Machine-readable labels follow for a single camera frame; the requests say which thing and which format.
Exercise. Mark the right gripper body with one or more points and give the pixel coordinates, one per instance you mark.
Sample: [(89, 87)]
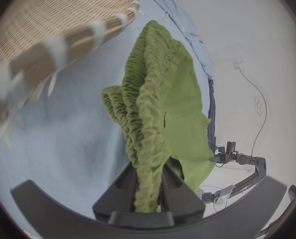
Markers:
[(222, 158)]

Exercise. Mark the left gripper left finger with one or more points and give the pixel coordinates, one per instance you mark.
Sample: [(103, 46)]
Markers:
[(113, 198)]

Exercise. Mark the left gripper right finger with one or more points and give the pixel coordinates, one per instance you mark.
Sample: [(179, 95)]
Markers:
[(182, 198)]

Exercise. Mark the green shorts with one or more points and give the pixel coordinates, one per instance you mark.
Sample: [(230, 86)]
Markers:
[(182, 103)]

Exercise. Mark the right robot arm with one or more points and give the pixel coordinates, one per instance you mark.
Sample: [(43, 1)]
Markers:
[(255, 168)]

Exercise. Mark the dark blue garment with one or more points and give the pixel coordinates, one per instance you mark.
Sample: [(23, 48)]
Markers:
[(211, 123)]

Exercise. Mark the round woven basket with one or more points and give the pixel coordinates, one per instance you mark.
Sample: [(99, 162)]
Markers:
[(50, 24)]

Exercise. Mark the pale blue quilt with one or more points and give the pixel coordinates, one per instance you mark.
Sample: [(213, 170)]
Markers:
[(187, 33)]

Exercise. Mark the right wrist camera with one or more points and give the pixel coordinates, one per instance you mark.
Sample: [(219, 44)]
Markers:
[(221, 149)]

